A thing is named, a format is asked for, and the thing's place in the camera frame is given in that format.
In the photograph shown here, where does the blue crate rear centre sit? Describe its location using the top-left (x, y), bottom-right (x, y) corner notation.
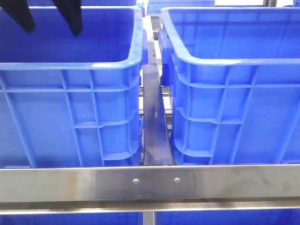
top-left (147, 0), bottom-right (215, 15)

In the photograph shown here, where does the blue plastic crate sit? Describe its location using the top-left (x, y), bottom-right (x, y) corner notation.
top-left (0, 7), bottom-right (148, 169)
top-left (159, 7), bottom-right (300, 165)

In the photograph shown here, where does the blue crate lower left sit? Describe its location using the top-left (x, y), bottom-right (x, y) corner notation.
top-left (0, 212), bottom-right (143, 225)

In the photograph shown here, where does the blue crate rear left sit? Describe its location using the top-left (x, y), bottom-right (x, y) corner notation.
top-left (27, 0), bottom-right (145, 17)

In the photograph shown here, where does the steel centre divider rail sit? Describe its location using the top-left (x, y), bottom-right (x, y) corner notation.
top-left (142, 15), bottom-right (173, 165)

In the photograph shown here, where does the blue crate lower right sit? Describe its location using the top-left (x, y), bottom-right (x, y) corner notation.
top-left (156, 209), bottom-right (300, 225)

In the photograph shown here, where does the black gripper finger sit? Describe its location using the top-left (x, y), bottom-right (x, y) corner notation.
top-left (0, 0), bottom-right (36, 33)
top-left (52, 0), bottom-right (83, 36)

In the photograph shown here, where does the blue plastic crate left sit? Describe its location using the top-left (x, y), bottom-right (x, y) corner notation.
top-left (0, 7), bottom-right (148, 169)

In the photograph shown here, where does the stainless steel front rail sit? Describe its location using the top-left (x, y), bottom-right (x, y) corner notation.
top-left (0, 164), bottom-right (300, 215)

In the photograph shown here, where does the blue plastic crate right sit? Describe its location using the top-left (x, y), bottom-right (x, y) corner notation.
top-left (159, 7), bottom-right (300, 165)

